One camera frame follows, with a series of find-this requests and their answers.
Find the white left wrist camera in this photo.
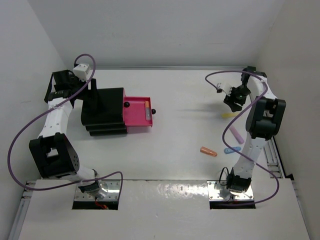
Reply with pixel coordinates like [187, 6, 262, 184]
[72, 63, 91, 82]

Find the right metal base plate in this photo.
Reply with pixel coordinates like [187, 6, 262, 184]
[207, 180, 254, 203]

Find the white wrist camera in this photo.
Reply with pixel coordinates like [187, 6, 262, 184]
[216, 82, 232, 96]
[72, 63, 91, 82]

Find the metal base plate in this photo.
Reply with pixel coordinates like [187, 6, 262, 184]
[207, 180, 254, 203]
[74, 179, 121, 202]

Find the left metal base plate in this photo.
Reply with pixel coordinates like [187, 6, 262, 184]
[74, 179, 121, 202]

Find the yellow highlighter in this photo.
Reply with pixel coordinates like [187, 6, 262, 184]
[221, 112, 239, 119]

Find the orange highlighter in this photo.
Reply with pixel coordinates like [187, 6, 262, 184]
[144, 101, 152, 121]

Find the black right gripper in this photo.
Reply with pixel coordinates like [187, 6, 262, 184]
[223, 85, 251, 112]

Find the pink highlighter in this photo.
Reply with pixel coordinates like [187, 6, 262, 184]
[229, 125, 245, 145]

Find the black drawer cabinet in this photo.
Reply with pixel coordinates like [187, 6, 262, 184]
[81, 87, 127, 137]

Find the black top drawer knob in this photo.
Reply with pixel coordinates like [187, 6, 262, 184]
[124, 101, 130, 108]

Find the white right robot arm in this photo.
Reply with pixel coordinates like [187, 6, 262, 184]
[223, 66, 286, 193]

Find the orange highlighter near arm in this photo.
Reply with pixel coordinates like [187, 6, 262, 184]
[200, 146, 218, 157]

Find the aluminium rail right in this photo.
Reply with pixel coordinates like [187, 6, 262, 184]
[243, 67, 285, 179]

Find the pink drawer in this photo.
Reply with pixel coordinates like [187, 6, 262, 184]
[123, 96, 153, 127]

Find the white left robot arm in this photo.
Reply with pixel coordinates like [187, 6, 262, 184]
[29, 66, 102, 197]

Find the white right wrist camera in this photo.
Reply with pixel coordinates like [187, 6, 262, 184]
[216, 82, 232, 96]

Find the blue highlighter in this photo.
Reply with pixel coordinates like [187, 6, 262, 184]
[223, 146, 242, 155]

